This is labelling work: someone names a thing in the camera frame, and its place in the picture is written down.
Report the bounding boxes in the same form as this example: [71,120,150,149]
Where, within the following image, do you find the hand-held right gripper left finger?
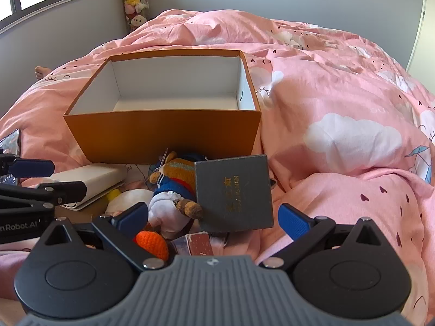
[41,202,167,273]

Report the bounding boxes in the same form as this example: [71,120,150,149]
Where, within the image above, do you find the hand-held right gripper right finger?
[257,203,392,274]

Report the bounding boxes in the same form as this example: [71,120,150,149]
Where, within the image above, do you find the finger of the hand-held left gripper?
[0,154,55,179]
[0,181,88,208]

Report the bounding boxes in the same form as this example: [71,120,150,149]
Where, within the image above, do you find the white rectangular box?
[40,163,128,211]

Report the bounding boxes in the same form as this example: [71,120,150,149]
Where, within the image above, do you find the orange and red crochet toy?
[135,231,170,262]

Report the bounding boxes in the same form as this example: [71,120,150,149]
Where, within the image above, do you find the white and black plush toy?
[107,189,192,240]

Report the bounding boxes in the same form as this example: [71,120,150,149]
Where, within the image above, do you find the bear plush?
[148,152,204,220]

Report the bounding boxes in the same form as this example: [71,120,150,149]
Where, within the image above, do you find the grey square box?
[194,154,275,234]

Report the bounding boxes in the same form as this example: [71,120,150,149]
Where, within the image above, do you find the pink packet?
[209,233,232,256]

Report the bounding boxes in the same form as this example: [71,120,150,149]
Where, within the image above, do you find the orange cardboard box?
[63,49,262,166]

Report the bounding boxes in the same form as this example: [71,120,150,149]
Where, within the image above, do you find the smartphone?
[0,128,23,187]

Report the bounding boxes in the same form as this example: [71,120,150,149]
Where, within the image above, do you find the person's foot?
[34,65,54,81]

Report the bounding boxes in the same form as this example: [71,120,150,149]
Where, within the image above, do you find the pink printed duvet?
[0,8,435,315]

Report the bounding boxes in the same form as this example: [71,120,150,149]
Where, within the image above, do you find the white door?
[406,0,435,75]

